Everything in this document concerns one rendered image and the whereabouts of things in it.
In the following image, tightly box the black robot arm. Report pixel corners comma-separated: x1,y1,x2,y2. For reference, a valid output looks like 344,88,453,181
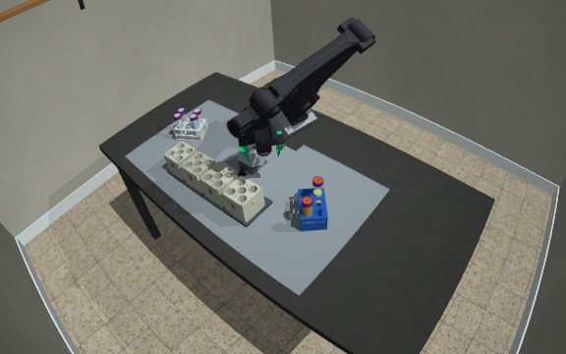
227,17,376,156

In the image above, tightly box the white tube rack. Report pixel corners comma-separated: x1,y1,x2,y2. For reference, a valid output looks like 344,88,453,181
173,118,208,142

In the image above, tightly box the white bucket adapter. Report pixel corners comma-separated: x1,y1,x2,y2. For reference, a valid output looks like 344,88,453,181
180,151,216,193
164,142,198,181
221,176,265,223
199,162,239,207

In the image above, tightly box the blue sample rack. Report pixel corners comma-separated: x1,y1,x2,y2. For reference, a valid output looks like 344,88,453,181
298,188,328,231

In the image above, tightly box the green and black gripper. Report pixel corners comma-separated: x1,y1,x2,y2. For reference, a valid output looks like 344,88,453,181
238,121,285,161

